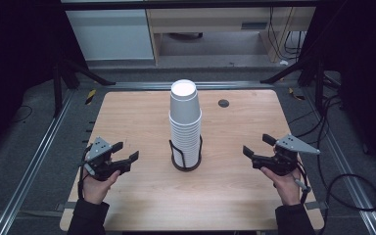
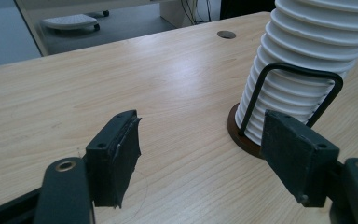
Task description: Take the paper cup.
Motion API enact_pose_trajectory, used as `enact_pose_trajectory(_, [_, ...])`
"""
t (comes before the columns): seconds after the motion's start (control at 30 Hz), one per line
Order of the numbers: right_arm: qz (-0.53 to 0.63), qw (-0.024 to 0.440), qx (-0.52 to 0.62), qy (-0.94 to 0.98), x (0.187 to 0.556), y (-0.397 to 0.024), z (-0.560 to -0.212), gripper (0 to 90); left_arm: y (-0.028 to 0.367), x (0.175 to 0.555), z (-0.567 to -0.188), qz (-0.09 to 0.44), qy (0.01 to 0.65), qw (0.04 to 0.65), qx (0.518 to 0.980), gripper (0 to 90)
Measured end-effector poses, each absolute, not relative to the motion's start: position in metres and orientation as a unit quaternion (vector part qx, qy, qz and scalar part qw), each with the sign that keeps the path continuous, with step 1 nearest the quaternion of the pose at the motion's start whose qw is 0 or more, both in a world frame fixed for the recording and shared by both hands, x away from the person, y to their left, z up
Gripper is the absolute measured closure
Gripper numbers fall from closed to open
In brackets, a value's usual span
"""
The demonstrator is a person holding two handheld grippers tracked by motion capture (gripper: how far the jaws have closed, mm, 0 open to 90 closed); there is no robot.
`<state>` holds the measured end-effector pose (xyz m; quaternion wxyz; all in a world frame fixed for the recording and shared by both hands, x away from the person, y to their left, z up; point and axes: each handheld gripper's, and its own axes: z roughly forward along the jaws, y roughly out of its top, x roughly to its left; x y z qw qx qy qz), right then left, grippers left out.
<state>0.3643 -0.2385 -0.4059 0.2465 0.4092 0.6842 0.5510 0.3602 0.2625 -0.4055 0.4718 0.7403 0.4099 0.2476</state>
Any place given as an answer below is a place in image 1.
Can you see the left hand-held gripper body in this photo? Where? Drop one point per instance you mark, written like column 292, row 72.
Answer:
column 98, row 163

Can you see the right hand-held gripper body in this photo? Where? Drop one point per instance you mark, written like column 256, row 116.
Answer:
column 285, row 161

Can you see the stack of white paper cups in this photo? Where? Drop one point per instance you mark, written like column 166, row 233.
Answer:
column 184, row 111

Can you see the person's left hand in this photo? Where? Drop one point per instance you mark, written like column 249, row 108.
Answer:
column 95, row 190

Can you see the person's right hand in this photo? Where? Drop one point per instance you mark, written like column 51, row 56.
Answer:
column 289, row 189

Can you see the yellow black tape strip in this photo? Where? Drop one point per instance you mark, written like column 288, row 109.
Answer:
column 295, row 94
column 90, row 96

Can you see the black table grommet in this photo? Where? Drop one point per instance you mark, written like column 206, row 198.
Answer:
column 223, row 103

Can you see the black metal stand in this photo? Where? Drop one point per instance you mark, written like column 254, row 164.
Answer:
column 57, row 91
column 319, row 88

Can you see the white cabinet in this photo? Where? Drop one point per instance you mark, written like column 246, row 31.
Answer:
column 111, row 34

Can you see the grey table bracket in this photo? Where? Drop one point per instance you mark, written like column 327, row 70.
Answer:
column 66, row 206
column 316, row 205

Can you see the long metal floor rail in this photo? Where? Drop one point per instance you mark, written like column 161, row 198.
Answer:
column 29, row 173
column 346, row 173

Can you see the metal cross rail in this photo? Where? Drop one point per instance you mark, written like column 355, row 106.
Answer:
column 137, row 85

